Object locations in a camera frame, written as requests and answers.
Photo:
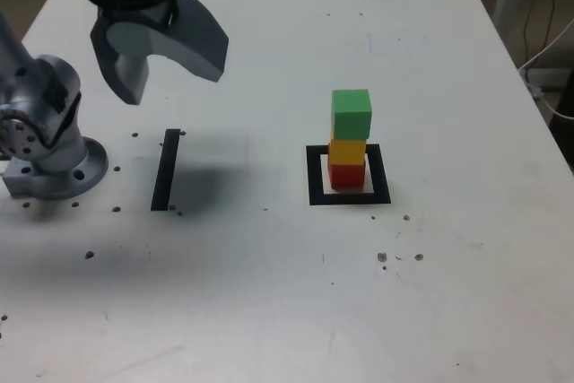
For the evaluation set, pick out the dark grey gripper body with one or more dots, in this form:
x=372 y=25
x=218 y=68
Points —
x=143 y=16

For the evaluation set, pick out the yellow cube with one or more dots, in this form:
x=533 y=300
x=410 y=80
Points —
x=347 y=152

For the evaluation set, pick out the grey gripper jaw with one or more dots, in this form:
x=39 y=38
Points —
x=105 y=69
x=197 y=42

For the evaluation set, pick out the black tape strip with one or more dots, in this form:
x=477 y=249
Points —
x=163 y=172

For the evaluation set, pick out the red cube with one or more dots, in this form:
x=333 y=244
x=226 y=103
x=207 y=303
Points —
x=347 y=176

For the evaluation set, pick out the black tape square outline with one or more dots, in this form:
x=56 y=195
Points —
x=314 y=185

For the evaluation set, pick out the green cube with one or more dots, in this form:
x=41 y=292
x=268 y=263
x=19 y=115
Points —
x=352 y=114

